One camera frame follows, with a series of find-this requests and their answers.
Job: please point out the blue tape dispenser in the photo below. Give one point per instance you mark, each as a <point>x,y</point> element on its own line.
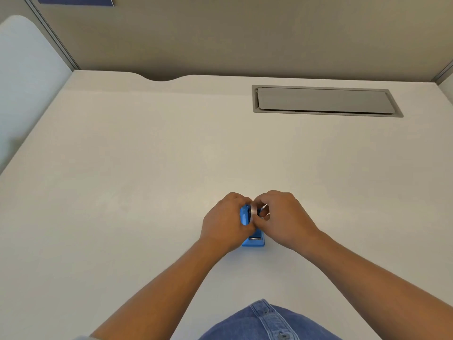
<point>252,230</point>

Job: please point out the blue denim shirt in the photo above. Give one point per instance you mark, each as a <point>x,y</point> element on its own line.
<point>267,322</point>

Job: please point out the person's left thumb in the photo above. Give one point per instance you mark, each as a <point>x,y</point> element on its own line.
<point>248,228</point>

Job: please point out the white side partition panel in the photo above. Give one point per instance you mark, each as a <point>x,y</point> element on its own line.
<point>26,88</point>

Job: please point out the person's left forearm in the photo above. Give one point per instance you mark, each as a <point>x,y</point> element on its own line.
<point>155,295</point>

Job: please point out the clear tape roll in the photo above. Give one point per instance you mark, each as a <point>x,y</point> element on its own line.
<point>253,211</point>

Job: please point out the blue wall sign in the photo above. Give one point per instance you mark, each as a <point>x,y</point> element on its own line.
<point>76,0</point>

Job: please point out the person's right hand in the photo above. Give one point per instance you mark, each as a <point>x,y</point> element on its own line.
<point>286,219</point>

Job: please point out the person's right forearm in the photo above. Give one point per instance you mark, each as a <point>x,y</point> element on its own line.
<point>375,283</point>

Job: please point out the person's left hand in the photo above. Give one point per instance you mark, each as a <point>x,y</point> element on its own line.
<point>221,224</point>

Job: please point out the person's right thumb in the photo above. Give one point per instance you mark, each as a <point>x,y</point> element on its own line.
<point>262,218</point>

